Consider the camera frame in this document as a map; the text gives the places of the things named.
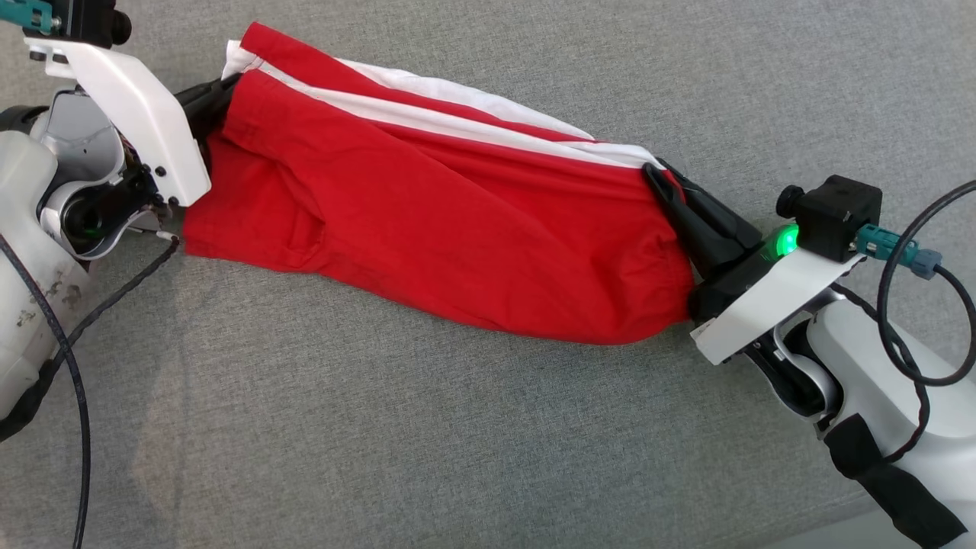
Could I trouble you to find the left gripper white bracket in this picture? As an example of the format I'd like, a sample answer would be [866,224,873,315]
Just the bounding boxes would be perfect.
[27,38,242,209]

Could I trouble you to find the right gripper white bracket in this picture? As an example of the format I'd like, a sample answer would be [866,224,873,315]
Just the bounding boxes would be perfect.
[642,158,867,366]

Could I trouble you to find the red shorts white stripes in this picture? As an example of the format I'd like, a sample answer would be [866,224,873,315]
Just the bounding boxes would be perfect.
[181,21,696,345]

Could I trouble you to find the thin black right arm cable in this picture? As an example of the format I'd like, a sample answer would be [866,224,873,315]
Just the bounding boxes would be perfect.
[831,284,933,464]

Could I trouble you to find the thin braided left arm cable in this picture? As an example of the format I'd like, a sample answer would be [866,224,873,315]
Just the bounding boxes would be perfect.
[42,233,182,382]

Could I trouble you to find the black right arm strap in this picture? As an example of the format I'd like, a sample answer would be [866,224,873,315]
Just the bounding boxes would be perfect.
[823,414,969,549]

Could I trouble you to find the black arm strap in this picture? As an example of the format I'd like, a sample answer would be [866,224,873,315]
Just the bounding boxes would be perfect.
[0,364,56,445]
[823,414,969,549]

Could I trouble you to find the black left arm strap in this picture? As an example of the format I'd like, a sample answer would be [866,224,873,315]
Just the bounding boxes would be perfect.
[0,364,56,445]

